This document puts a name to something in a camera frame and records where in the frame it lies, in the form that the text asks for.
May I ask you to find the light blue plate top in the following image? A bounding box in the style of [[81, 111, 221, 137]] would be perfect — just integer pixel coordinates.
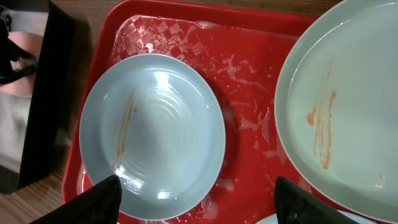
[[274, 0, 397, 223]]

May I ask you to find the light blue plate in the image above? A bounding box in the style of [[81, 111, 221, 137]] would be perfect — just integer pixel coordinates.
[[256, 210, 377, 224], [274, 0, 397, 223], [79, 54, 226, 221]]

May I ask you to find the light blue plate bottom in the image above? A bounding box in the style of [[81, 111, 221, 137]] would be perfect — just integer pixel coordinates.
[[256, 210, 377, 224]]

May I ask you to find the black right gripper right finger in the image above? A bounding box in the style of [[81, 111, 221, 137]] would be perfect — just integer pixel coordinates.
[[274, 177, 357, 224]]

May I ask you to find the black soap water tray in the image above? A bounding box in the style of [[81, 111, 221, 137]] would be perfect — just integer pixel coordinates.
[[1, 1, 75, 194]]

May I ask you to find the red plastic tray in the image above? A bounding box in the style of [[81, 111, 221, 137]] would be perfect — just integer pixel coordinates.
[[61, 0, 398, 224]]

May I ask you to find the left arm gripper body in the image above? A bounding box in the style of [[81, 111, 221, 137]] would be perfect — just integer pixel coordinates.
[[1, 6, 37, 85]]

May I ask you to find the pink sponge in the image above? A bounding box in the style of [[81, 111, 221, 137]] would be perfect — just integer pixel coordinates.
[[0, 30, 43, 97]]

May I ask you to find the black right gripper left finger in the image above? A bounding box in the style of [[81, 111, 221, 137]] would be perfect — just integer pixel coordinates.
[[31, 175, 122, 224]]

